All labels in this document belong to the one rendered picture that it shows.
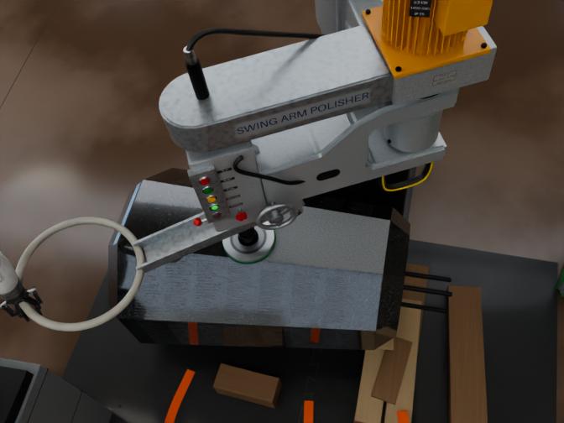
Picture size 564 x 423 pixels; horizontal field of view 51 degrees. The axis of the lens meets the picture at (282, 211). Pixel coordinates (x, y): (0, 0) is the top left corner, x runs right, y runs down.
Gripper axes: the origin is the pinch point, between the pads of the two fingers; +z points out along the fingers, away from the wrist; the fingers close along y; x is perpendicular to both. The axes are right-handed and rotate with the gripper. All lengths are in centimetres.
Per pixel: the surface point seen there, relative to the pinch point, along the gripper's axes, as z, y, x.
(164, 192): 0, 68, 25
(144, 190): 1, 61, 31
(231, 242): -5, 80, -14
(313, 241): -6, 109, -31
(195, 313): 19, 56, -24
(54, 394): 26.8, -7.5, -23.3
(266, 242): -7, 92, -22
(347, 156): -60, 116, -35
